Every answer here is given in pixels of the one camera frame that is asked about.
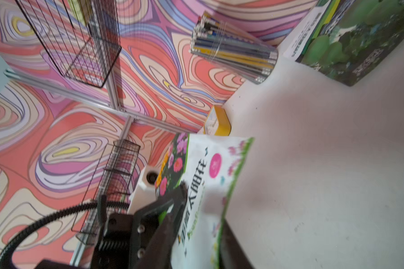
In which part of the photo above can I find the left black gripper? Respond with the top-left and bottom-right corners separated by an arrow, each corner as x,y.
33,183 -> 187,269

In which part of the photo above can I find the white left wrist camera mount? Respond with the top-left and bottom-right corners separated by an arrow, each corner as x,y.
127,166 -> 159,215

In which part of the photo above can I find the black wire basket back wall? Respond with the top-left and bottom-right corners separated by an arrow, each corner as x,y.
16,1 -> 122,88

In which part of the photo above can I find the white sunflowers seed packet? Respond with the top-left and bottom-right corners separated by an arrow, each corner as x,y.
155,133 -> 254,269

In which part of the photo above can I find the green gourd seed packet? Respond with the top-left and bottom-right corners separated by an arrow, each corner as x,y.
283,0 -> 404,86

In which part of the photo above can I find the yellow alarm clock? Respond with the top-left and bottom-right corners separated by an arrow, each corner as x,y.
203,105 -> 231,136

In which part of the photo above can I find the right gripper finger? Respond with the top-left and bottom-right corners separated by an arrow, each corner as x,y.
220,222 -> 254,269

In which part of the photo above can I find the clear cup of pencils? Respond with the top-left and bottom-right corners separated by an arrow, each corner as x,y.
190,12 -> 278,84

